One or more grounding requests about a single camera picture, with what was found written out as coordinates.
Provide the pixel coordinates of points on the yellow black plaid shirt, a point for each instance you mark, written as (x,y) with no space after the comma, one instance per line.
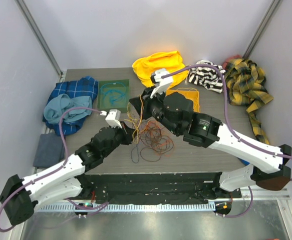
(245,82)

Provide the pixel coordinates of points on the yellow plastic bin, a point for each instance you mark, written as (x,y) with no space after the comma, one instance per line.
(189,93)

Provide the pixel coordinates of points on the grey folded cloth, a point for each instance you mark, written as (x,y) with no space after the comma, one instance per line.
(50,151)

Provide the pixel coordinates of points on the aluminium frame rail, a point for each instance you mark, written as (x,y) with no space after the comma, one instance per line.
(83,206)

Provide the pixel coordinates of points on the green plastic bin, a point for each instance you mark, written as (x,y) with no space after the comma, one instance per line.
(113,94)

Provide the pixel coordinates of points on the light blue cloth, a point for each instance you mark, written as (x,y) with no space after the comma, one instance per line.
(58,105)

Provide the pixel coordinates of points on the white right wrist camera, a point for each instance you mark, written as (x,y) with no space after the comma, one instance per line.
(161,84)

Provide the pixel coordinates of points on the yellow cloth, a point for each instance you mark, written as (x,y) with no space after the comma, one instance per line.
(145,66)

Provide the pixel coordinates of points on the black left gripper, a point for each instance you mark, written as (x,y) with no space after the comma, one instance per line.
(127,133)

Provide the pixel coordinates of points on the bright blue cloth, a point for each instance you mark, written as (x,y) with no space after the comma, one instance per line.
(244,162)

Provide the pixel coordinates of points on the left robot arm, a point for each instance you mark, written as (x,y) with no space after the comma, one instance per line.
(21,197)

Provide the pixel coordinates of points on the black white striped cloth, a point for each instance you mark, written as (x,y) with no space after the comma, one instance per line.
(205,77)

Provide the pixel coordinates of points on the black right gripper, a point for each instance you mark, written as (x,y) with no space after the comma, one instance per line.
(148,101)

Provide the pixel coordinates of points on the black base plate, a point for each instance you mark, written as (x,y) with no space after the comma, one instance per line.
(158,188)

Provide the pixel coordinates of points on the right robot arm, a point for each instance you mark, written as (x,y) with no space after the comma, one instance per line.
(266,167)

